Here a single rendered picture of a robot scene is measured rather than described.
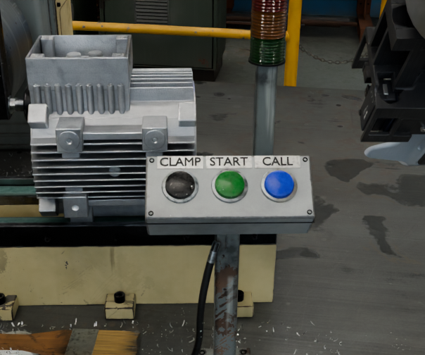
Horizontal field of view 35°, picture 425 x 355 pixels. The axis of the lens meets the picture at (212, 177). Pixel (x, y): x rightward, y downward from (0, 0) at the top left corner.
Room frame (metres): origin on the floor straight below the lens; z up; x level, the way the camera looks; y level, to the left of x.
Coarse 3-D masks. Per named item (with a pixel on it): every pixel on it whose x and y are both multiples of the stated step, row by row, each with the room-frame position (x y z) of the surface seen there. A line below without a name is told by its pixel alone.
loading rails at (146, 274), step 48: (0, 192) 0.85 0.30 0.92; (0, 240) 0.74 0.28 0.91; (48, 240) 0.74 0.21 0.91; (96, 240) 0.75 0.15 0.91; (144, 240) 0.75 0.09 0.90; (192, 240) 0.75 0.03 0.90; (240, 240) 0.76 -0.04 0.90; (0, 288) 0.74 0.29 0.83; (48, 288) 0.75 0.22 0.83; (96, 288) 0.75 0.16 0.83; (144, 288) 0.75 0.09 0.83; (192, 288) 0.75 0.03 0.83; (240, 288) 0.76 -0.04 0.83
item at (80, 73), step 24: (48, 48) 0.85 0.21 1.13; (72, 48) 0.86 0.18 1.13; (96, 48) 0.87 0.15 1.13; (120, 48) 0.85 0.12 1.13; (48, 72) 0.77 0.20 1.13; (72, 72) 0.77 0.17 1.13; (96, 72) 0.77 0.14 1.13; (120, 72) 0.77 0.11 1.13; (48, 96) 0.76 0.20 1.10; (72, 96) 0.77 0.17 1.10; (96, 96) 0.77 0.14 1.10; (120, 96) 0.77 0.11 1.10
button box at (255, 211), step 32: (160, 160) 0.62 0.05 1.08; (192, 160) 0.63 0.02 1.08; (224, 160) 0.63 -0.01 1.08; (256, 160) 0.63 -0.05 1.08; (288, 160) 0.63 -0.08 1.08; (160, 192) 0.60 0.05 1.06; (256, 192) 0.60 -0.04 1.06; (160, 224) 0.58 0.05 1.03; (192, 224) 0.59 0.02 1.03; (224, 224) 0.59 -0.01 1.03; (256, 224) 0.59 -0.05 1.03; (288, 224) 0.59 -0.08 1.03
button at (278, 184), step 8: (272, 176) 0.61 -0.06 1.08; (280, 176) 0.61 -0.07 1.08; (288, 176) 0.61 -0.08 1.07; (264, 184) 0.61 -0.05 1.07; (272, 184) 0.60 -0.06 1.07; (280, 184) 0.60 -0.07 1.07; (288, 184) 0.60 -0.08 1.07; (272, 192) 0.59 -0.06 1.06; (280, 192) 0.59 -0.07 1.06; (288, 192) 0.60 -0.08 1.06
